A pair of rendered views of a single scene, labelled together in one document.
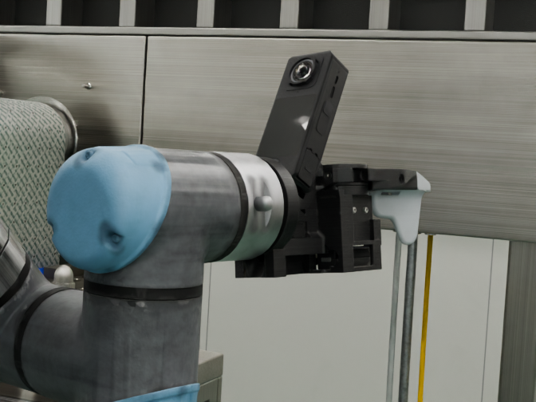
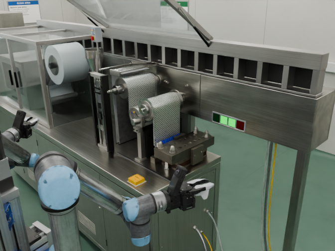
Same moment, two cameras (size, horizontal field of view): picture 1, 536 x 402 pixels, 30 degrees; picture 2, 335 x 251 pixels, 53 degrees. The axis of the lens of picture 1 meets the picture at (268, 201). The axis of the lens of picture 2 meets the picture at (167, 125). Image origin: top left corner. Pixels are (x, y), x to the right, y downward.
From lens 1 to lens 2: 0.85 m
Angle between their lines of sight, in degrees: 31
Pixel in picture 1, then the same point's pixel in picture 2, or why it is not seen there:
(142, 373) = (137, 235)
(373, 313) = not seen: hidden behind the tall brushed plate
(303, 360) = not seen: hidden behind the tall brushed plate
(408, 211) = (205, 193)
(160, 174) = (136, 208)
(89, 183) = (125, 209)
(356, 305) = not seen: hidden behind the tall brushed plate
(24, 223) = (168, 126)
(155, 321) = (138, 228)
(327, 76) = (180, 174)
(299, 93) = (176, 176)
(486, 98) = (285, 108)
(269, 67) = (230, 88)
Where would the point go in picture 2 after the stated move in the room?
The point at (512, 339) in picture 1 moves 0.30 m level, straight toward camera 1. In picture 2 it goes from (297, 165) to (278, 188)
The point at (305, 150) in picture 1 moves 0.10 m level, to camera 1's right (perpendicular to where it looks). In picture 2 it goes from (174, 190) to (200, 196)
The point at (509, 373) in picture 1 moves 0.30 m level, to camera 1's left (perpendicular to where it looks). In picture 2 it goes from (296, 174) to (246, 164)
